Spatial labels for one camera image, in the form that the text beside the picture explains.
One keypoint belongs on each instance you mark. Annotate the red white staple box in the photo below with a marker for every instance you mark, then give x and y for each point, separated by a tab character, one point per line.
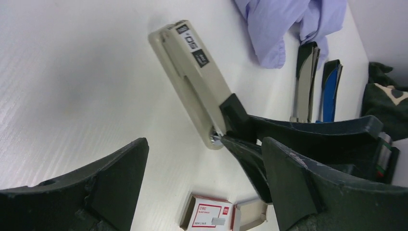
204	213

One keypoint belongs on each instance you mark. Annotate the beige black stapler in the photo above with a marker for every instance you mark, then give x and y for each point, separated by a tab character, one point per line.
306	67
214	110

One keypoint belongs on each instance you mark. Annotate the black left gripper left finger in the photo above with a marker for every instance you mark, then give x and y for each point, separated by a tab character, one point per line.
100	196

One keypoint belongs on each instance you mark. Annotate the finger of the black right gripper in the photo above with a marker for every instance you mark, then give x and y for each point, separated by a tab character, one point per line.
249	156

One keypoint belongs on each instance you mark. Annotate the purple crumpled cloth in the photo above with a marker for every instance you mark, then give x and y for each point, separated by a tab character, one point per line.
269	20

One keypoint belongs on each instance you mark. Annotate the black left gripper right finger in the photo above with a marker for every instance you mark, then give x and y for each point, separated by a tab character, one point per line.
308	195

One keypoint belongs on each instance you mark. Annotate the black floral plush pillow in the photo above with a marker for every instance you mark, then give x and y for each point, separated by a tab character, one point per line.
386	100

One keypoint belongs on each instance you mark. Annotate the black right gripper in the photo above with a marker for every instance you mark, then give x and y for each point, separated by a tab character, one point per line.
356	147

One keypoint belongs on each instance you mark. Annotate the blue stapler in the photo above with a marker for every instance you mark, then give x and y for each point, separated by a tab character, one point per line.
330	81

